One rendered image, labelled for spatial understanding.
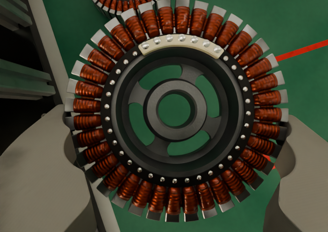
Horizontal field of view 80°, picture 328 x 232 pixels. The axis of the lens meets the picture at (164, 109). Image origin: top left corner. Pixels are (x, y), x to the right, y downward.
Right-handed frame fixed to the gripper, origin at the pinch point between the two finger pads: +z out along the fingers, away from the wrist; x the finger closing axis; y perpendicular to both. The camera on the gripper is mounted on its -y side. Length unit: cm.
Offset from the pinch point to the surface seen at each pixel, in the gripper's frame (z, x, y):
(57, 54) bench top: 19.0, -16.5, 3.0
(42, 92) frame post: 11.6, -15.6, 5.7
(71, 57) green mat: 18.6, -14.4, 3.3
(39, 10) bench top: 22.2, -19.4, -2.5
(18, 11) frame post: 16.9, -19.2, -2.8
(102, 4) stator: 18.9, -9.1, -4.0
